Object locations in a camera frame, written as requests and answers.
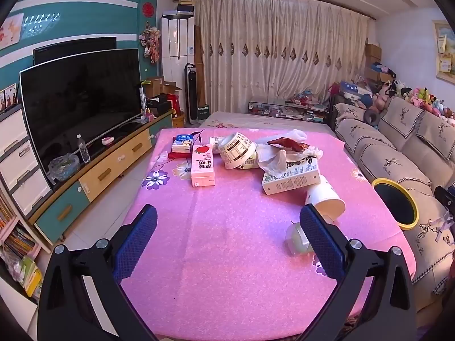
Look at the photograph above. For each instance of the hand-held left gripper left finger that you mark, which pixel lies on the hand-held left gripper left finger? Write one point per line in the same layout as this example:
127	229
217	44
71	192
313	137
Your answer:
137	241

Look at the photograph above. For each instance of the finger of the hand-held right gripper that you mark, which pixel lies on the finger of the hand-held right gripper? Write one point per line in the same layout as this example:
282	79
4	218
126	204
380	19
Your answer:
448	196

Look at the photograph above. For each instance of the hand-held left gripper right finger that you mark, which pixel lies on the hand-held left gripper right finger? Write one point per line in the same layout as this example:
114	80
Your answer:
321	241

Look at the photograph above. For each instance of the small clear plastic cup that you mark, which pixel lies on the small clear plastic cup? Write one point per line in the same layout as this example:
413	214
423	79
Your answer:
295	239

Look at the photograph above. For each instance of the white paper cup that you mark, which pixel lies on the white paper cup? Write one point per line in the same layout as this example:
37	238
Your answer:
325	199

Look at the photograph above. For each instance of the dark bin with yellow rim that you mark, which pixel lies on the dark bin with yellow rim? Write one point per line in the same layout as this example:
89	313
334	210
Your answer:
394	204

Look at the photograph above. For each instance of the white green drink carton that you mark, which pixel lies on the white green drink carton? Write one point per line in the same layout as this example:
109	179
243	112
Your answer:
291	179

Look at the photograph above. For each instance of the pink strawberry milk carton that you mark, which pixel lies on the pink strawberry milk carton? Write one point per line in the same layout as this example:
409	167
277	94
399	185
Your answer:
202	165

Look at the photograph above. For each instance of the red brown snack wrapper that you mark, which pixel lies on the red brown snack wrapper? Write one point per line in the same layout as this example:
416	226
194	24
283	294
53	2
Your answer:
288	144

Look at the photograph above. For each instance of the white green plastic bottle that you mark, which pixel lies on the white green plastic bottle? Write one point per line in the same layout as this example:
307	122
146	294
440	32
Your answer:
248	163

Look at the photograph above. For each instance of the small labelled paper cup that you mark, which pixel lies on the small labelled paper cup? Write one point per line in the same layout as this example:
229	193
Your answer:
215	145

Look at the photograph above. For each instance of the labelled paper noodle bowl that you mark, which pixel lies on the labelled paper noodle bowl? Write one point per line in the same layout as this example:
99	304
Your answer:
236	147

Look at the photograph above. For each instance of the purple ribbon cushion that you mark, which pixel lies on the purple ribbon cushion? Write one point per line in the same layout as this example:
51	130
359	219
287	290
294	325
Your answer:
440	225

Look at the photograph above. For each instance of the teal and yellow tv cabinet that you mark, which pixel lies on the teal and yellow tv cabinet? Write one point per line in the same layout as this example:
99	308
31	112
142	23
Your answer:
106	174

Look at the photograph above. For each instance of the beige sofa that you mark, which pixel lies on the beige sofa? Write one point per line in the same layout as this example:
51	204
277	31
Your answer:
384	156

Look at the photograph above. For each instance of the pink floral tablecloth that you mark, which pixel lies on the pink floral tablecloth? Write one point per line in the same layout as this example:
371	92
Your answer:
227	241

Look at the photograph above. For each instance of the clear plastic bag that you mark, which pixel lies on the clear plastic bag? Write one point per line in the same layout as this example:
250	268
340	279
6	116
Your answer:
64	167

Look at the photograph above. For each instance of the pile of plush toys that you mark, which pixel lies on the pile of plush toys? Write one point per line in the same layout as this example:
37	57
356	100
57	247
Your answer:
419	96

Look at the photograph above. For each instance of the pink white small dish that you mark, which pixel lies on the pink white small dish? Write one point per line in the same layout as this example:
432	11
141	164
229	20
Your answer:
107	140

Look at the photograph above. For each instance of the clear water bottle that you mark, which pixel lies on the clear water bottle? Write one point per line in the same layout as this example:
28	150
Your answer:
83	151

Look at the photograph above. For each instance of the blue white small carton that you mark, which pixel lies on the blue white small carton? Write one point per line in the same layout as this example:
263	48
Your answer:
183	142

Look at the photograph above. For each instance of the grey neck pillow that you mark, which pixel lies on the grey neck pillow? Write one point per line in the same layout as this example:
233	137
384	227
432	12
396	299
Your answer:
372	116

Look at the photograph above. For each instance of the bookshelf with books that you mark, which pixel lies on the bookshelf with books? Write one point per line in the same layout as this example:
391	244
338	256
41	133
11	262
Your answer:
17	245

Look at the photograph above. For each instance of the small pink box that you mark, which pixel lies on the small pink box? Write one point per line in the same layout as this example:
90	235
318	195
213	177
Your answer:
148	116

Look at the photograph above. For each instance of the brown basket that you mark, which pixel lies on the brown basket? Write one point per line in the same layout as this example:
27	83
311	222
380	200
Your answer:
178	120

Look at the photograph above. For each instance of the glass low table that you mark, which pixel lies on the glass low table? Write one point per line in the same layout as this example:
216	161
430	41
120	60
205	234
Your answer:
284	108

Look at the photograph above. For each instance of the black box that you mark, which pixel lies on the black box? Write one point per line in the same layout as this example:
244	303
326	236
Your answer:
159	104

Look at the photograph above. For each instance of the white slim upright box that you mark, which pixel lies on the white slim upright box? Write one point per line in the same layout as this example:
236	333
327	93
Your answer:
144	101

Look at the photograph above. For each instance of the white floral bed sheet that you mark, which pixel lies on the white floral bed sheet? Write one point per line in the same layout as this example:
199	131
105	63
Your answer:
248	120

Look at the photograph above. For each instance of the red bag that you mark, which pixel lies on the red bag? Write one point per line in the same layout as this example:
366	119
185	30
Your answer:
174	103

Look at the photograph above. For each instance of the framed flower painting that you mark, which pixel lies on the framed flower painting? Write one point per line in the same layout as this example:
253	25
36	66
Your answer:
444	53

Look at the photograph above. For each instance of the white drawer unit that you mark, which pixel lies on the white drawer unit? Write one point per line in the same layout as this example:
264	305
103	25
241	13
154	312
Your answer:
17	160

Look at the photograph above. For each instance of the blue star pillow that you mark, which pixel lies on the blue star pillow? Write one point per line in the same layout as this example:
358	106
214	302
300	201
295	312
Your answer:
352	87

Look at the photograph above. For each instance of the green box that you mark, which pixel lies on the green box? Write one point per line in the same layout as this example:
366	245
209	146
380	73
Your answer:
203	112

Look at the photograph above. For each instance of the large black television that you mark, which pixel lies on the large black television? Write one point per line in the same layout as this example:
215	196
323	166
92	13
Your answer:
81	106

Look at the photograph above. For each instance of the open cardboard box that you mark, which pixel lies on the open cardboard box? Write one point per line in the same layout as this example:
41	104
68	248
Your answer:
153	87
172	88

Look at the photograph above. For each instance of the black tower fan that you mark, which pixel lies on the black tower fan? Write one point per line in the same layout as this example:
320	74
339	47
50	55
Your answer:
191	92

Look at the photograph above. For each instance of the brown rolled mat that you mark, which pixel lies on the brown rolled mat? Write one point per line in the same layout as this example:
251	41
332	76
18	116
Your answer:
199	64

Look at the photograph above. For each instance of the framed photo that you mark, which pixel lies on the framed photo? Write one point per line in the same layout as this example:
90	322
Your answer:
7	98

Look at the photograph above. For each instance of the beige patterned curtain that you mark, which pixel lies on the beige patterned curtain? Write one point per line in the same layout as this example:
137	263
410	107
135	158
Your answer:
277	49

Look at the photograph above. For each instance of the white standing air conditioner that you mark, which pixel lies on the white standing air conditioner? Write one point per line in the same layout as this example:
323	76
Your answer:
176	42

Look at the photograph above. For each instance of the smaller black television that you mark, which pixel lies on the smaller black television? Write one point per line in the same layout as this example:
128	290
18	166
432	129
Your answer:
71	48

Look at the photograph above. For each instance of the dark flat box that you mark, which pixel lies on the dark flat box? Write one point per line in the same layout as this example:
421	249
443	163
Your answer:
185	9

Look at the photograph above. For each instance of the hanging flower wall decoration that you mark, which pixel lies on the hanging flower wall decoration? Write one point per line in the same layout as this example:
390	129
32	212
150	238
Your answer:
151	42

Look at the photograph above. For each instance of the red round wall sticker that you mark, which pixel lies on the red round wall sticker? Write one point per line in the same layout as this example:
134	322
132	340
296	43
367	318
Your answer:
148	9

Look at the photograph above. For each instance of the wall poster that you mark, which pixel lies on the wall poster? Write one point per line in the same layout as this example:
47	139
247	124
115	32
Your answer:
10	31

